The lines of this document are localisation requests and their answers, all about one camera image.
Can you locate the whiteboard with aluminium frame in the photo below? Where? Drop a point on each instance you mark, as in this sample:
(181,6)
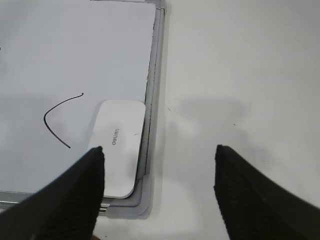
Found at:
(59,61)

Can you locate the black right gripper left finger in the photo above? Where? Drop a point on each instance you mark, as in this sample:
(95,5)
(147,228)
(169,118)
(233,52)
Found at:
(66,209)

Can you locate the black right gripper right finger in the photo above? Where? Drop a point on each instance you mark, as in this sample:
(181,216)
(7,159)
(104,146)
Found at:
(253,207)

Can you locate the white whiteboard eraser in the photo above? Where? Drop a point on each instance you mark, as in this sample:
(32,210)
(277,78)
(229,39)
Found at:
(118,130)

